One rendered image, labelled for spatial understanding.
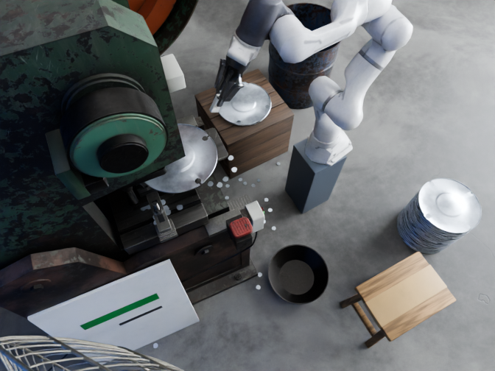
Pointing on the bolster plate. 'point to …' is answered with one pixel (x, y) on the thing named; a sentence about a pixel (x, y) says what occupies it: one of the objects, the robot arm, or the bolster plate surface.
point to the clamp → (164, 225)
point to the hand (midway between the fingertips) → (216, 103)
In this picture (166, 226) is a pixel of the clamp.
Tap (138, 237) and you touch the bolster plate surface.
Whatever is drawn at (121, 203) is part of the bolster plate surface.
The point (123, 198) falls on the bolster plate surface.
